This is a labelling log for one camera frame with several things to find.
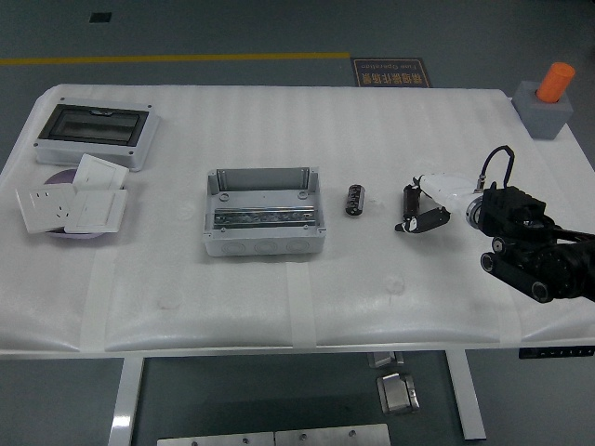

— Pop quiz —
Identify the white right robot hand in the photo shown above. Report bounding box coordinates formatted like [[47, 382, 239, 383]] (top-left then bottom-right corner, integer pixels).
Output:
[[394, 172, 480, 234]]

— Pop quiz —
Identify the black battery with white print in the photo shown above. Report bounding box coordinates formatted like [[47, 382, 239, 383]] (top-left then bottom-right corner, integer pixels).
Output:
[[345, 184, 367, 216]]

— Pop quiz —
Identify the open grey junction box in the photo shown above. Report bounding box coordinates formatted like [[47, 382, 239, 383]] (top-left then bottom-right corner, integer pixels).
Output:
[[202, 166, 326, 257]]

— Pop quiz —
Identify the grey distribution box dark window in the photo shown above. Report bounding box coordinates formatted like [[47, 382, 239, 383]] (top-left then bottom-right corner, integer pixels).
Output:
[[33, 97, 162, 173]]

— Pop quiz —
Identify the grey foam block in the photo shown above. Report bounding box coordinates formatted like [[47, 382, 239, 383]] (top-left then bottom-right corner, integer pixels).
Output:
[[511, 80, 574, 140]]

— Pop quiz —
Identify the black floor sign orange text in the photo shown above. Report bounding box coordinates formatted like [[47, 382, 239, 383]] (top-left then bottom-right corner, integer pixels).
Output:
[[350, 58, 432, 88]]

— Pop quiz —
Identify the orange cylinder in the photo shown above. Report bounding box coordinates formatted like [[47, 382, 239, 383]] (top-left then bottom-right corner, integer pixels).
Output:
[[535, 61, 576, 104]]

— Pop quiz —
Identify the white foam mat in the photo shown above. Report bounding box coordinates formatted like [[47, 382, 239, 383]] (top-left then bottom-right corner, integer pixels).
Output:
[[0, 83, 595, 353]]

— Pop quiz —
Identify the small silver metal block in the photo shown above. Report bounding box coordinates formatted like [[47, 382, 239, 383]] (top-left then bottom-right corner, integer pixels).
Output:
[[366, 351, 404, 370]]

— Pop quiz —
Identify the black table control panel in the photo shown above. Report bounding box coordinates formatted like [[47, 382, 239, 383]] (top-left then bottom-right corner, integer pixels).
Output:
[[519, 346, 595, 360]]

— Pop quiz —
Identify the white table leg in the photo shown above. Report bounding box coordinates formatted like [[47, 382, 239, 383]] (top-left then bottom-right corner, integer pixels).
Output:
[[107, 357, 146, 446], [443, 350, 488, 441]]

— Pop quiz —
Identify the large silver metal block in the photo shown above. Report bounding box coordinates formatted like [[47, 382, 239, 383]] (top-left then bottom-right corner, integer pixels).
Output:
[[376, 371, 422, 415]]

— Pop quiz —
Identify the flat metal plate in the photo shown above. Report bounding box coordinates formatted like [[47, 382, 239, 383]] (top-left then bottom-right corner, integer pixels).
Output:
[[156, 431, 275, 446], [273, 423, 390, 446]]

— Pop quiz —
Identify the purple plate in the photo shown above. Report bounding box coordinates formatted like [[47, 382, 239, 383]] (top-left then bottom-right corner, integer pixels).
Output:
[[44, 169, 112, 242]]

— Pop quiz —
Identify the white socket panel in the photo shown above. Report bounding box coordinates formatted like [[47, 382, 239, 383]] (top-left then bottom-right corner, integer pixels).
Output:
[[15, 184, 78, 234]]

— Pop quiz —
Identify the metal mounting rail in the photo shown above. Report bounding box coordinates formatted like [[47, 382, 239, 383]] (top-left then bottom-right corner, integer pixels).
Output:
[[213, 206, 318, 230]]

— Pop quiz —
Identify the white switch panel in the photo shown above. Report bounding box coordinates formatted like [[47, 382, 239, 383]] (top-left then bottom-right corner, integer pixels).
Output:
[[73, 153, 130, 190], [63, 189, 128, 234]]

